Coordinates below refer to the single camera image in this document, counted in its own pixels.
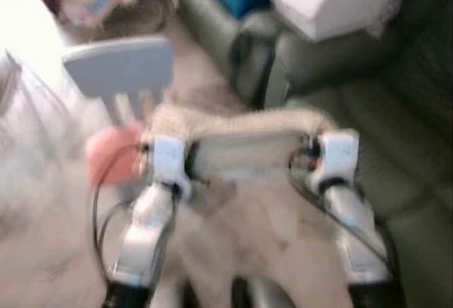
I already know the white box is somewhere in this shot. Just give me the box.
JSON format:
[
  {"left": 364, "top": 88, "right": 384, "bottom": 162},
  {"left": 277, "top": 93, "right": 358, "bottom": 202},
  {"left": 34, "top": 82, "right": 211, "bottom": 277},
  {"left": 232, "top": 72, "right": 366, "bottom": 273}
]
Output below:
[{"left": 254, "top": 0, "right": 411, "bottom": 42}]

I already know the dark green leather sofa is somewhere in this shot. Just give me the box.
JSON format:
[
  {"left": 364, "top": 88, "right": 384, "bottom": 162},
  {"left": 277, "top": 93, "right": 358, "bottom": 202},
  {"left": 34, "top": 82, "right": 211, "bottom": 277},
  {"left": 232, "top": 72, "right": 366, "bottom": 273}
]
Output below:
[{"left": 177, "top": 0, "right": 453, "bottom": 308}]

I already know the light blue children's chair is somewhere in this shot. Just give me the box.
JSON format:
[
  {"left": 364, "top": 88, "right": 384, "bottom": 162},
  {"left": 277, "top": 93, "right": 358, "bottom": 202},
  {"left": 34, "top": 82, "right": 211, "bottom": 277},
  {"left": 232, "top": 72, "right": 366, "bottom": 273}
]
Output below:
[{"left": 62, "top": 35, "right": 176, "bottom": 126}]

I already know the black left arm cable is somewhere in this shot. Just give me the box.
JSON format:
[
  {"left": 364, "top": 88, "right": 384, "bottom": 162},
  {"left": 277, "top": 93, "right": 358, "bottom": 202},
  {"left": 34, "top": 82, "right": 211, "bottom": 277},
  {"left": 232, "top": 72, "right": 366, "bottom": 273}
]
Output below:
[{"left": 89, "top": 142, "right": 154, "bottom": 282}]

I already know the beige furry pillow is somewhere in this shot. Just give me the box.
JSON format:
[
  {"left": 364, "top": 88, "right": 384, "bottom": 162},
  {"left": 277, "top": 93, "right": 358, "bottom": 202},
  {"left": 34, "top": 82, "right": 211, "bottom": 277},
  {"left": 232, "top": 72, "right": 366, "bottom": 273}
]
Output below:
[{"left": 140, "top": 102, "right": 338, "bottom": 183}]

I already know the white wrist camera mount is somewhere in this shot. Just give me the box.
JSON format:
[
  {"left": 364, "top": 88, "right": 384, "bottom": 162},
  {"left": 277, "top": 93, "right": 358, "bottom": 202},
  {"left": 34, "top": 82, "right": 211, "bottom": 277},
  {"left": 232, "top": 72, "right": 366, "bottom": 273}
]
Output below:
[
  {"left": 148, "top": 136, "right": 191, "bottom": 197},
  {"left": 310, "top": 130, "right": 360, "bottom": 193}
]

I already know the pink cushion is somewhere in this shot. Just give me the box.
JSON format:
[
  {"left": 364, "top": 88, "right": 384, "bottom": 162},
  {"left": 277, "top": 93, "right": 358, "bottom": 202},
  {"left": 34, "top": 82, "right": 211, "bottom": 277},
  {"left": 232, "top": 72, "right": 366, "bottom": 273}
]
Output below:
[{"left": 86, "top": 125, "right": 147, "bottom": 188}]

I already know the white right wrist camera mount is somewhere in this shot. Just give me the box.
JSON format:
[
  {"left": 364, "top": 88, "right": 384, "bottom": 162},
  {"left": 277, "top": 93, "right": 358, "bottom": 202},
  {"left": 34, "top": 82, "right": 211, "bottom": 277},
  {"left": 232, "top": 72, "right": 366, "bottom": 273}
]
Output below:
[{"left": 310, "top": 130, "right": 360, "bottom": 193}]

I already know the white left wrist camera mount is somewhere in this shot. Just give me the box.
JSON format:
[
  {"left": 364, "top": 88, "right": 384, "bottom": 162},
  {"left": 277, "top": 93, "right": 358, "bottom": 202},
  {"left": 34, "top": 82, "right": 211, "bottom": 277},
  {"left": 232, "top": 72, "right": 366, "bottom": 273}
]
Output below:
[{"left": 148, "top": 136, "right": 191, "bottom": 197}]

